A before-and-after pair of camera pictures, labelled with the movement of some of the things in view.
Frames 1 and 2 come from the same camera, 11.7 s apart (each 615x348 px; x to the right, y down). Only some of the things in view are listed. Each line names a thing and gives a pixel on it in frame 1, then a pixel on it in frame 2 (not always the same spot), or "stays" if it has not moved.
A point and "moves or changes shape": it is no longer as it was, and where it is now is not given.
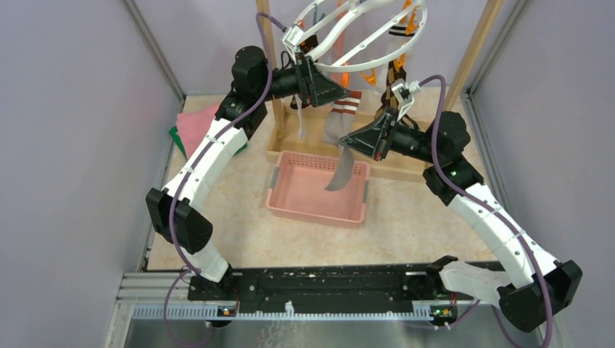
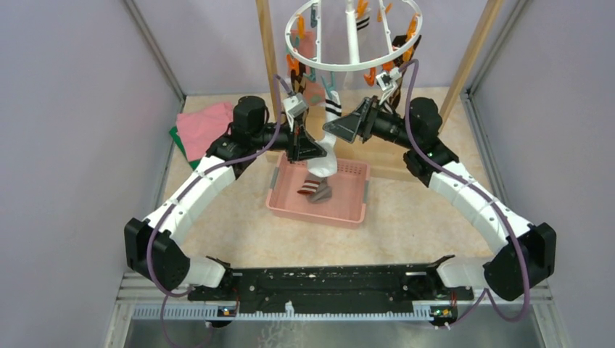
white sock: [301, 133] moves or changes shape
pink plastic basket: [296, 188] stays
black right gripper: [370, 140] to [347, 127]
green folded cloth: [172, 132] stays
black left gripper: [313, 87] to [300, 146]
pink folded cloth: [192, 126] stays
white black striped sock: [398, 36] to [362, 22]
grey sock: [340, 125] to [316, 188]
